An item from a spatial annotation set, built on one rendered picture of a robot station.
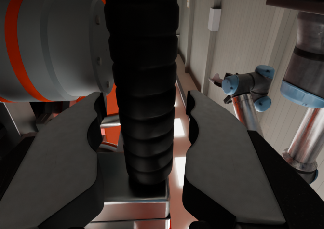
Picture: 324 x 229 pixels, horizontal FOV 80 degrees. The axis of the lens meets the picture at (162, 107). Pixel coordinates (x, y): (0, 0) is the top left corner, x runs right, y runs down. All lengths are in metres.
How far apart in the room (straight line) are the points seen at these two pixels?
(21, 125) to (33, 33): 0.18
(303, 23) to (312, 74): 0.12
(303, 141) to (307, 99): 0.25
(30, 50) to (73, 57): 0.04
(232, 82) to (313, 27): 0.35
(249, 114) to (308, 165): 0.26
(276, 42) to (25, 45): 5.25
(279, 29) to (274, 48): 0.43
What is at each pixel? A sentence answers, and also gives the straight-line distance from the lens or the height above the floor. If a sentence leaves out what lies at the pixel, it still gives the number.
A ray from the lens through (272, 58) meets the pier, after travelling 5.47.
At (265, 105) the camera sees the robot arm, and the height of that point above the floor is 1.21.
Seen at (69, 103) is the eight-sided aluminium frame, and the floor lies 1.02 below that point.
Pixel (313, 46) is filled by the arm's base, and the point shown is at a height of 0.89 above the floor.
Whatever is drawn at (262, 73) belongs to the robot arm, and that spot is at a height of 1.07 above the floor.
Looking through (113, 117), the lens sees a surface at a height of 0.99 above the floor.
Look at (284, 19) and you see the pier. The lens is 5.29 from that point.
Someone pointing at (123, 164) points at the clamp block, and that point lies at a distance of 0.17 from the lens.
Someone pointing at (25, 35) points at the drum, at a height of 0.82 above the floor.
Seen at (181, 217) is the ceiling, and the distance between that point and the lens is 6.53.
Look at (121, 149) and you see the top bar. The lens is 0.26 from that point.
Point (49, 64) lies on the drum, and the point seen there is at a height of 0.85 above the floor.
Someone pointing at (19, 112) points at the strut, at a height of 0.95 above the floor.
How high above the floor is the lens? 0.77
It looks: 32 degrees up
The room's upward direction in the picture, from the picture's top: 180 degrees counter-clockwise
